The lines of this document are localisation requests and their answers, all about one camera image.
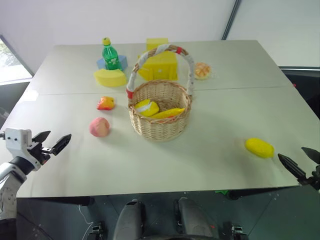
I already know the green plastic soda bottle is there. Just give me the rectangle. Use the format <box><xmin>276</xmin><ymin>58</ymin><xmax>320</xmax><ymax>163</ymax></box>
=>
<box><xmin>101</xmin><ymin>37</ymin><xmax>124</xmax><ymax>72</ymax></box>

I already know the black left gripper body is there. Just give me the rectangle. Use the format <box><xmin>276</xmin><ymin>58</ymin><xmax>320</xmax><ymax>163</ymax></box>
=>
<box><xmin>26</xmin><ymin>140</ymin><xmax>55</xmax><ymax>166</ymax></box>

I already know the wicker basket with handle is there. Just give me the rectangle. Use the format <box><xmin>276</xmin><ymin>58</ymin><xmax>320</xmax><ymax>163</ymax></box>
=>
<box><xmin>125</xmin><ymin>43</ymin><xmax>196</xmax><ymax>142</ymax></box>

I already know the large yellow foam block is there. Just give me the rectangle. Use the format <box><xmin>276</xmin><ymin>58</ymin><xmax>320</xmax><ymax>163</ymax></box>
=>
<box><xmin>137</xmin><ymin>50</ymin><xmax>179</xmax><ymax>82</ymax></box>

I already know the grey metal pole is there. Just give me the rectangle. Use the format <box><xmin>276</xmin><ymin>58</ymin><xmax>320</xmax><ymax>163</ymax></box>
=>
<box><xmin>220</xmin><ymin>0</ymin><xmax>243</xmax><ymax>41</ymax></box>

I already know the pink peach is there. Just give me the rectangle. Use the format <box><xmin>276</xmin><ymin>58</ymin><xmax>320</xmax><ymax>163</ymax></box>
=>
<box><xmin>88</xmin><ymin>116</ymin><xmax>111</xmax><ymax>138</ymax></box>

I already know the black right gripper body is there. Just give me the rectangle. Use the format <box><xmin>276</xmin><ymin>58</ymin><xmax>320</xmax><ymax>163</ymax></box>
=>
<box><xmin>296</xmin><ymin>163</ymin><xmax>320</xmax><ymax>191</ymax></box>

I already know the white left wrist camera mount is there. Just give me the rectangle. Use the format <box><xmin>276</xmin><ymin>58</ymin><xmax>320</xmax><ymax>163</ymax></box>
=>
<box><xmin>4</xmin><ymin>127</ymin><xmax>42</xmax><ymax>172</ymax></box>

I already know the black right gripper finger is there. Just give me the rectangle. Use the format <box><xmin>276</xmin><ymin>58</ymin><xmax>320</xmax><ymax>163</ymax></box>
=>
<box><xmin>300</xmin><ymin>146</ymin><xmax>320</xmax><ymax>165</ymax></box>
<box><xmin>277</xmin><ymin>153</ymin><xmax>308</xmax><ymax>180</ymax></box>

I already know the window with dark frame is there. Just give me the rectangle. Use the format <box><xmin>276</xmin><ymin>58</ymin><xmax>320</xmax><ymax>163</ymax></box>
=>
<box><xmin>0</xmin><ymin>34</ymin><xmax>35</xmax><ymax>85</ymax></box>

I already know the dark rounded robot leg shape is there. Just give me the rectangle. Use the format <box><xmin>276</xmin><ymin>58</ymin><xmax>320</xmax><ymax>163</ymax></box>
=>
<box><xmin>173</xmin><ymin>197</ymin><xmax>220</xmax><ymax>240</ymax></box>
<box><xmin>112</xmin><ymin>199</ymin><xmax>147</xmax><ymax>240</ymax></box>

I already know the yellow arched foam block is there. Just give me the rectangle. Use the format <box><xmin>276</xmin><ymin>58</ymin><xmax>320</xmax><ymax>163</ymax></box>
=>
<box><xmin>93</xmin><ymin>68</ymin><xmax>128</xmax><ymax>88</ymax></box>

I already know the red and yellow apple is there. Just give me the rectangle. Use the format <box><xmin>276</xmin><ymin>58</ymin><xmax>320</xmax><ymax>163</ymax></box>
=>
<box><xmin>96</xmin><ymin>95</ymin><xmax>116</xmax><ymax>111</ymax></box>

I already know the small yellow foam block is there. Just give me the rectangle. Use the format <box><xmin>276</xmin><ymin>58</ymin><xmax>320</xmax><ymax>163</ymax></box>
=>
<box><xmin>145</xmin><ymin>37</ymin><xmax>170</xmax><ymax>52</ymax></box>

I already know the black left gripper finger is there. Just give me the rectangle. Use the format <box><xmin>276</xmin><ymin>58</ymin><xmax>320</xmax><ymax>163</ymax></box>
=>
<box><xmin>31</xmin><ymin>130</ymin><xmax>52</xmax><ymax>145</ymax></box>
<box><xmin>50</xmin><ymin>133</ymin><xmax>73</xmax><ymax>157</ymax></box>

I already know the yellow lemon with white band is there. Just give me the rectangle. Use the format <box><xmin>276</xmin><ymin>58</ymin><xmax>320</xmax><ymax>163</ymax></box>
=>
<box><xmin>133</xmin><ymin>98</ymin><xmax>161</xmax><ymax>118</ymax></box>

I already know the orange and white bun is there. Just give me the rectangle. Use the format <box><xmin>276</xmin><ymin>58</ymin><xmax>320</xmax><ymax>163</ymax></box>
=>
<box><xmin>193</xmin><ymin>61</ymin><xmax>213</xmax><ymax>81</ymax></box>

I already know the blue foam block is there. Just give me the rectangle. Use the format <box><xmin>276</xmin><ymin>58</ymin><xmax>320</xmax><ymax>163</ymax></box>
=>
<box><xmin>96</xmin><ymin>54</ymin><xmax>129</xmax><ymax>71</ymax></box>

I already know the dark furniture beside table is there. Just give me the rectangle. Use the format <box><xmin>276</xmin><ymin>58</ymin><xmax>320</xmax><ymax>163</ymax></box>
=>
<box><xmin>277</xmin><ymin>65</ymin><xmax>320</xmax><ymax>112</ymax></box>

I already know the yellow banana in basket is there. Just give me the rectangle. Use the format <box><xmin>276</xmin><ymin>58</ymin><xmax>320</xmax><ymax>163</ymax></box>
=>
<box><xmin>149</xmin><ymin>107</ymin><xmax>186</xmax><ymax>120</ymax></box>

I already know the thin white cable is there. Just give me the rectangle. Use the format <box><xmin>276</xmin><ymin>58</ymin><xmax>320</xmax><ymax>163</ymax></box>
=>
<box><xmin>78</xmin><ymin>204</ymin><xmax>94</xmax><ymax>240</ymax></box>

